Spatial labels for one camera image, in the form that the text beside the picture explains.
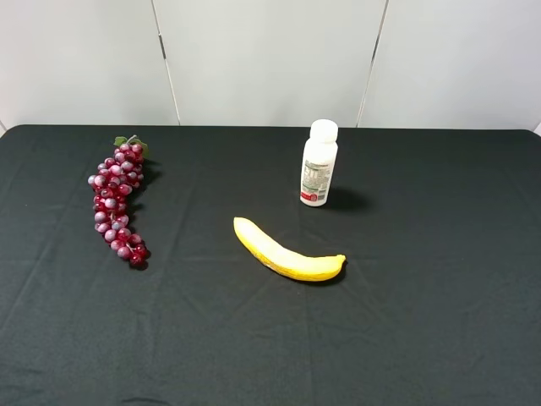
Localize yellow banana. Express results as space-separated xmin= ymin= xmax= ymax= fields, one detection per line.
xmin=233 ymin=217 xmax=347 ymax=282

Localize white plastic bottle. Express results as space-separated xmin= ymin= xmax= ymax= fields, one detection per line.
xmin=300 ymin=119 xmax=338 ymax=207

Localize red artificial grape bunch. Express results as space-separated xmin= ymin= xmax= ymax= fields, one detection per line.
xmin=87 ymin=134 xmax=150 ymax=270

